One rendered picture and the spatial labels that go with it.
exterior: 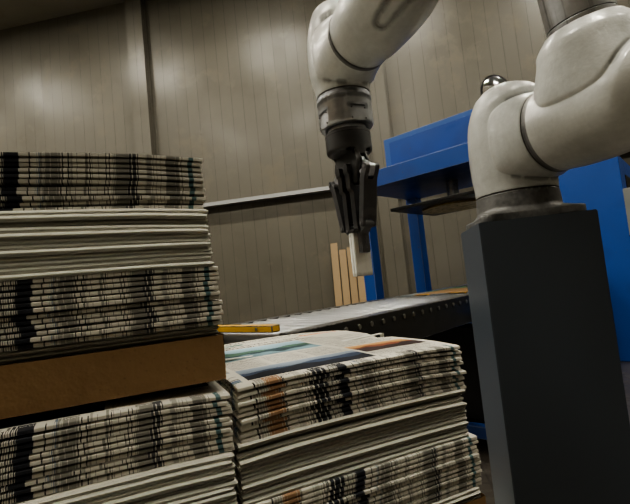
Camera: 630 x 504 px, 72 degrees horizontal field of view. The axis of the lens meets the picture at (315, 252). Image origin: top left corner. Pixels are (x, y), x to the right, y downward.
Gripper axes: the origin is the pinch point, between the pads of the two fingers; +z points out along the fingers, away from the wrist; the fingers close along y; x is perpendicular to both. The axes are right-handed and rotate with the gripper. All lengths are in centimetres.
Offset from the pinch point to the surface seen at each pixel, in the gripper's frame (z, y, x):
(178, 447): 17.1, 18.5, -32.0
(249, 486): 22.3, 18.2, -25.9
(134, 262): 0.3, 17.0, -34.4
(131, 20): -486, -713, 17
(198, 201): -5.5, 16.5, -28.1
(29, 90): -406, -851, -159
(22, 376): 9.1, 16.8, -43.6
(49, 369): 8.8, 16.9, -41.6
